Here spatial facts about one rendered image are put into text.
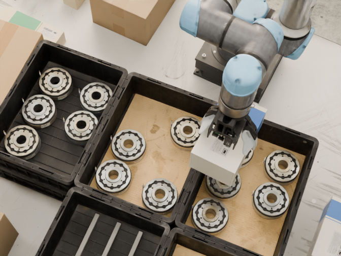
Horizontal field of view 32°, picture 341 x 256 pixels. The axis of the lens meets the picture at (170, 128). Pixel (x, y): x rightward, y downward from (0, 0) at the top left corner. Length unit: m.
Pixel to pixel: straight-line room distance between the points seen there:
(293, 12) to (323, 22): 1.46
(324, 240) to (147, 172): 0.55
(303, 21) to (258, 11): 0.15
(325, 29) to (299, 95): 1.11
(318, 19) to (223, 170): 1.84
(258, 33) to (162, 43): 0.90
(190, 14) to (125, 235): 0.70
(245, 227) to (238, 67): 0.65
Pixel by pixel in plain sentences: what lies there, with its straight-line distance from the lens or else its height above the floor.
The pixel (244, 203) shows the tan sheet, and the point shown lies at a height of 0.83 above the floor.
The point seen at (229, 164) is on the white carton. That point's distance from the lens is 1.45.
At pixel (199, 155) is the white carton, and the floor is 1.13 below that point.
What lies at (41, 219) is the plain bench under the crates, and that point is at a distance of 1.88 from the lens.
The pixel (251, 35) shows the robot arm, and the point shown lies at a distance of 1.27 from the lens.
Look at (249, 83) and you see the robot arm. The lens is 1.19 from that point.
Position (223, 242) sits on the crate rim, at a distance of 1.60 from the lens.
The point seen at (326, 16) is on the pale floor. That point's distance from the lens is 3.21.
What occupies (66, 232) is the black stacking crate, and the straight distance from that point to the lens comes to 1.72.
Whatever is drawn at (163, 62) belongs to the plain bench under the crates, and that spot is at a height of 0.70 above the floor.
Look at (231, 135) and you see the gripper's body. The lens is 1.37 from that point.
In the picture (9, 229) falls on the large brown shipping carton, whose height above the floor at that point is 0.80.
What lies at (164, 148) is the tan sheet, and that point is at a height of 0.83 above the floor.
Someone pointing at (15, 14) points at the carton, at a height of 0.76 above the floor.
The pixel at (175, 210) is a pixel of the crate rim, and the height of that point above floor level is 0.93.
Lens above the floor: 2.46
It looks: 64 degrees down
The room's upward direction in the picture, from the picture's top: 3 degrees clockwise
